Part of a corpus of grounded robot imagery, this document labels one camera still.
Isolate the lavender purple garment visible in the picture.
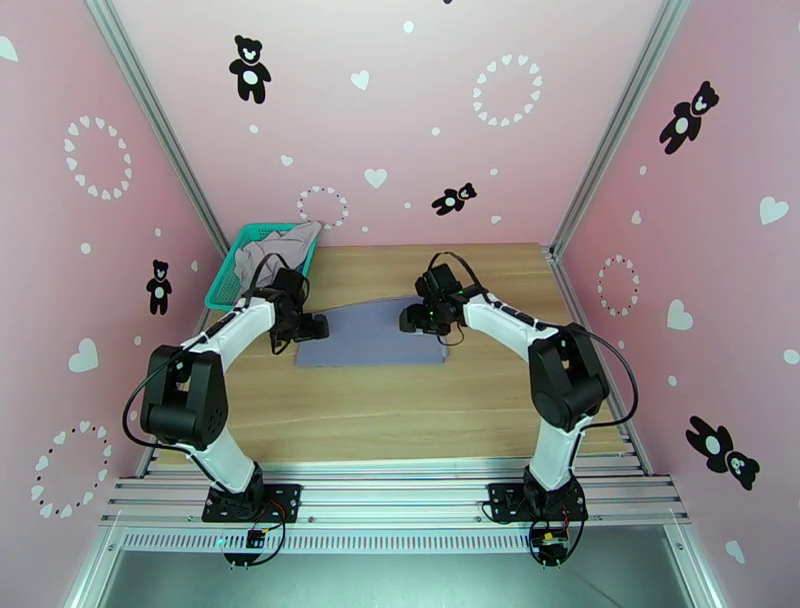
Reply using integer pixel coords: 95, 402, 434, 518
294, 296, 449, 370

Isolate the pale mauve ribbed garment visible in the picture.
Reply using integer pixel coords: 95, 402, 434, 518
234, 219, 323, 290

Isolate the teal plastic mesh basket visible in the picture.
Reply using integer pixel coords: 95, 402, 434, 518
204, 222, 324, 313

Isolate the perforated metal strip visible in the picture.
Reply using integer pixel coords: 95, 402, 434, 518
118, 529, 542, 555

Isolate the circuit board with yellow connector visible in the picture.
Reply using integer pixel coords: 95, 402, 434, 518
531, 529, 573, 562

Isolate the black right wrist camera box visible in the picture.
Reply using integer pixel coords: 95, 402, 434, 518
417, 263, 465, 299

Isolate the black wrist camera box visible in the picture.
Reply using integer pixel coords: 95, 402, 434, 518
417, 263, 465, 299
272, 267, 311, 300

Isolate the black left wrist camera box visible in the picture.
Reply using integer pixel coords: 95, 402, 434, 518
272, 267, 311, 300

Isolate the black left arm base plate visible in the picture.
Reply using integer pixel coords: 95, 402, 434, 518
201, 482, 304, 524

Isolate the aluminium mounting rail bed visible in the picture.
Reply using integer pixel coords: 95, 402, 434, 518
99, 462, 692, 533

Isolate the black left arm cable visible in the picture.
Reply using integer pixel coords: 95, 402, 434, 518
121, 251, 309, 446

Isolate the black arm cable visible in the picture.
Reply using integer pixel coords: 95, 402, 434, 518
431, 251, 639, 433
121, 251, 309, 446

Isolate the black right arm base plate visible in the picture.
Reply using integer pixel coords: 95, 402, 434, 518
487, 482, 589, 525

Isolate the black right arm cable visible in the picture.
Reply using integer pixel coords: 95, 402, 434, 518
431, 251, 639, 433

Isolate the aluminium corner post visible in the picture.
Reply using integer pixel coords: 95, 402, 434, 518
549, 0, 692, 254
84, 0, 229, 254

